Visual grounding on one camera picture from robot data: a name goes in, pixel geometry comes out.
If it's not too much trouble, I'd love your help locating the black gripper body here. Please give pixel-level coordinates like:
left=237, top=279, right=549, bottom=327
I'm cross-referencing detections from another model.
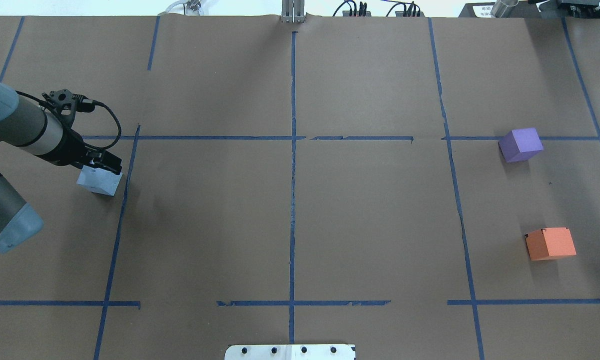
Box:
left=39, top=129, right=100, bottom=167

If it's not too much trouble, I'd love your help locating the light blue foam block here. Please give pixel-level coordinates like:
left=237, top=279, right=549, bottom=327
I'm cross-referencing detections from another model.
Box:
left=76, top=166, right=122, bottom=197

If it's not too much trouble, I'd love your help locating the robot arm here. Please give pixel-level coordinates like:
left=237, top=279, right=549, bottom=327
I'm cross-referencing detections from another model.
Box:
left=0, top=82, right=123, bottom=254

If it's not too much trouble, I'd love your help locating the purple foam block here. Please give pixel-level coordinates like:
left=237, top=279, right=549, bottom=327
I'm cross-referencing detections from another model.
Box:
left=498, top=127, right=544, bottom=163

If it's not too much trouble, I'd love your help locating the orange foam block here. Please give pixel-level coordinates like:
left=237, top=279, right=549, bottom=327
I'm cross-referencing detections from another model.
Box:
left=525, top=227, right=578, bottom=261

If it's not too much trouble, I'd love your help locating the steel cup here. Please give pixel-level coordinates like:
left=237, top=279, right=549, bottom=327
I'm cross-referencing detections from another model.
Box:
left=490, top=0, right=519, bottom=18

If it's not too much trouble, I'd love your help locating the black camera cable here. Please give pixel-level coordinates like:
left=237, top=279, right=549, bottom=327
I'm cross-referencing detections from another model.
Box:
left=15, top=91, right=122, bottom=151

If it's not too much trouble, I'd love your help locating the aluminium frame post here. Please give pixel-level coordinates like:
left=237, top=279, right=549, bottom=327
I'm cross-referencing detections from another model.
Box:
left=281, top=0, right=306, bottom=24

